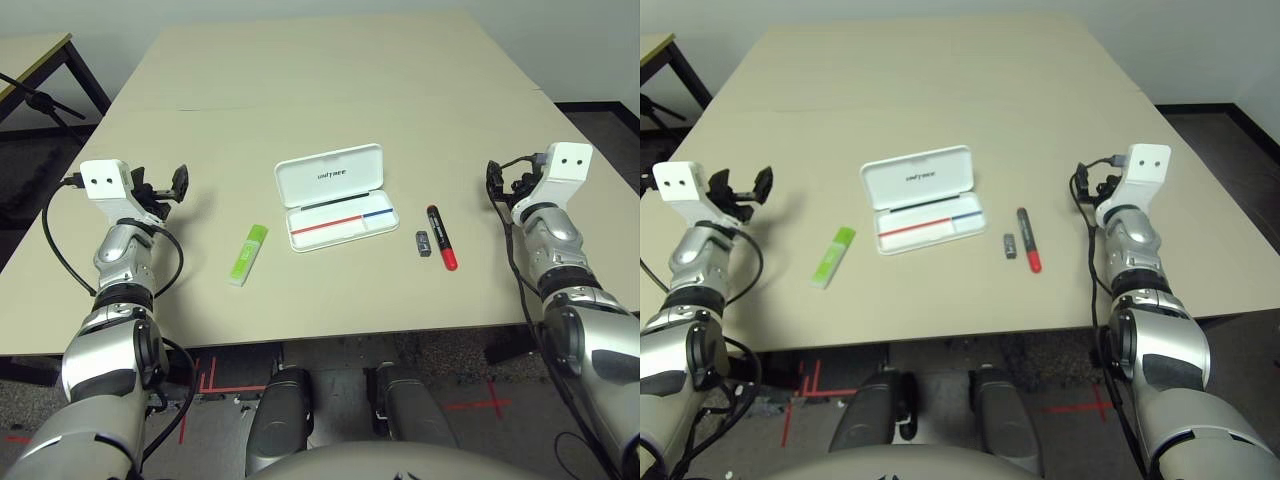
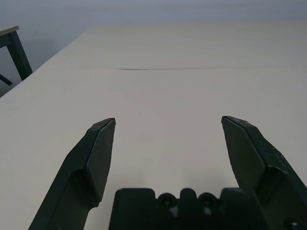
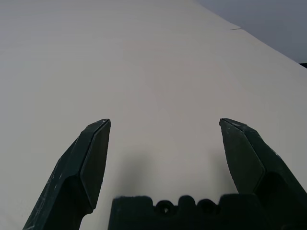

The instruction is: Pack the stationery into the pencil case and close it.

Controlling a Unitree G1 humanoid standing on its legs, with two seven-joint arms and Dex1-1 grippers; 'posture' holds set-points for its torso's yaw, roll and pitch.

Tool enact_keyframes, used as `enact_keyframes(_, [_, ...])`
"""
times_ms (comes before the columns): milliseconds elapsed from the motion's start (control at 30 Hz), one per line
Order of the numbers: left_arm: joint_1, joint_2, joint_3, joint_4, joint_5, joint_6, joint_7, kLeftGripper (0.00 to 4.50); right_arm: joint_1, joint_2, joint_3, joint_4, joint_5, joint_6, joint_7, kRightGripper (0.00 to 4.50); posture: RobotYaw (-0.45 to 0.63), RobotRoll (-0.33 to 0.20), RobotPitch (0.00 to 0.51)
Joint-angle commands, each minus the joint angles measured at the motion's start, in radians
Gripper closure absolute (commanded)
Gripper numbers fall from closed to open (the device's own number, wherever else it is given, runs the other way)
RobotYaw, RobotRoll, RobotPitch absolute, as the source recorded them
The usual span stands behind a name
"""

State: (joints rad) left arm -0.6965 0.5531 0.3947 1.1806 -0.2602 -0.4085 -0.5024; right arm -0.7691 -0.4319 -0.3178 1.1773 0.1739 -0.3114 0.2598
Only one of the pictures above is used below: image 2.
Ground wooden side table black legs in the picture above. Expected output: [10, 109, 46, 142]
[0, 25, 33, 81]

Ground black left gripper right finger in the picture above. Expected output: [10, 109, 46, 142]
[221, 116, 307, 230]

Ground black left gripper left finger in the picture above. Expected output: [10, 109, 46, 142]
[28, 117, 116, 230]

